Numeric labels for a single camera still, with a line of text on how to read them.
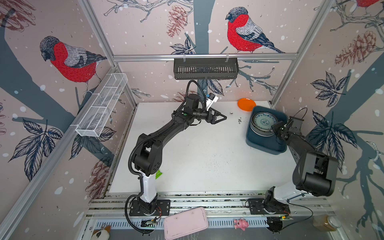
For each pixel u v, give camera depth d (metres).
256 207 0.73
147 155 0.50
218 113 0.82
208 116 0.73
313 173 0.45
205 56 0.93
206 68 1.04
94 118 0.73
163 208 0.73
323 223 0.63
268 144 0.93
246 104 1.18
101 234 0.65
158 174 0.83
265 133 0.97
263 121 0.98
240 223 0.67
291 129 0.71
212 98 0.74
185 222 0.69
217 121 0.73
